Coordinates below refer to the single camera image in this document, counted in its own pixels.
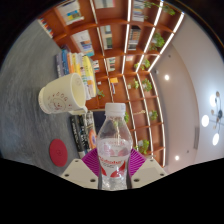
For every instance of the wooden shelf unit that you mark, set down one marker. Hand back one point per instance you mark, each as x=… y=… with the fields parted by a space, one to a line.
x=133 y=86

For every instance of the clear plastic water bottle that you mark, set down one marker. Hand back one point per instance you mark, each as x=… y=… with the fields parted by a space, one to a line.
x=114 y=153

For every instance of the dark book stack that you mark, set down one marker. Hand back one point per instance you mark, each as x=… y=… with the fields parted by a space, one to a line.
x=81 y=133

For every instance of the flat round red coaster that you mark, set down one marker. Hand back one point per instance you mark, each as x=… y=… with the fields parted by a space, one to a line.
x=58 y=152

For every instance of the round-bulb ceiling chandelier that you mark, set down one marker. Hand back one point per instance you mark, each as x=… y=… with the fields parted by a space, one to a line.
x=216 y=116

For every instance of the colourful book stack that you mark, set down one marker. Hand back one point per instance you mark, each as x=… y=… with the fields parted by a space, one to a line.
x=78 y=70

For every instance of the cream ceramic mug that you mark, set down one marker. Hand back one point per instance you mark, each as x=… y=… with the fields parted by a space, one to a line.
x=61 y=95

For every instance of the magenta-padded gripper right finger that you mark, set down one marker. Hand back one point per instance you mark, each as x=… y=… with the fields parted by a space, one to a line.
x=146 y=173

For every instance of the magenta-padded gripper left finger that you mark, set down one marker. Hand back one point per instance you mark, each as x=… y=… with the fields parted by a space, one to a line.
x=80 y=173

